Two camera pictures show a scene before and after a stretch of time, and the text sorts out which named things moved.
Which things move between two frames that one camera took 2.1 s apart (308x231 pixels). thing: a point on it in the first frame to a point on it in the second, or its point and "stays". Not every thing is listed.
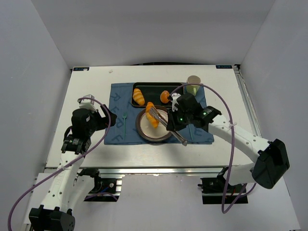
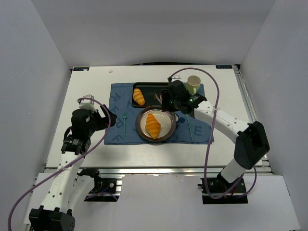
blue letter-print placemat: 125,132 stays
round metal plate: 147,131 stays
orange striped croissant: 154,122 to 152,126
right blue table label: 224,67 stays
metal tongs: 153,111 to 173,113
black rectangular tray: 151,92 stays
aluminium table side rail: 247,101 stays
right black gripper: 172,121 to 165,104
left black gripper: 103,118 stays
